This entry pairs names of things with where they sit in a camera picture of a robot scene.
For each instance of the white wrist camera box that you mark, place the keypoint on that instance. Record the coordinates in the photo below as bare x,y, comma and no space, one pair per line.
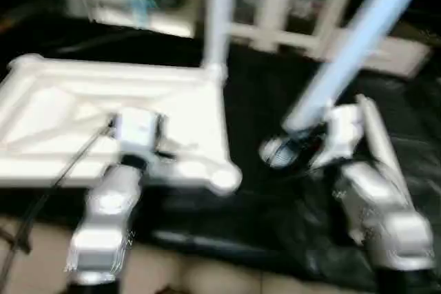
341,132
138,129

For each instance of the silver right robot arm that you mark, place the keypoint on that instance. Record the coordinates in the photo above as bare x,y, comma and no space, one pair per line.
382,218

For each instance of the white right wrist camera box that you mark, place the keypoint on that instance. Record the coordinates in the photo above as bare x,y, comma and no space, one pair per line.
341,132

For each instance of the white plastic table top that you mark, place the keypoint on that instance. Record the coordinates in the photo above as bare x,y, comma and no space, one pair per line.
62,111

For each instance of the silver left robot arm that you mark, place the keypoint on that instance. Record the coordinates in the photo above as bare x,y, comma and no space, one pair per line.
107,218

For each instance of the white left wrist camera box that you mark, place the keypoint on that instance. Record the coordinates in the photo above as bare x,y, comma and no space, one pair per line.
138,129

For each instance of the white plastic table leg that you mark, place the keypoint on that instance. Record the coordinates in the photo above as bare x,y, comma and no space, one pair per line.
218,18
358,39
382,142

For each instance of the black work mat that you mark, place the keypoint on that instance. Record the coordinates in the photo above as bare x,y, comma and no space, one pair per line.
275,218

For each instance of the white glass door cabinet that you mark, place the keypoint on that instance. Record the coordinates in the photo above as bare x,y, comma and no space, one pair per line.
289,5

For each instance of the white drawer unit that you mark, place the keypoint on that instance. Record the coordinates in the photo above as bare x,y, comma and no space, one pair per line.
386,49

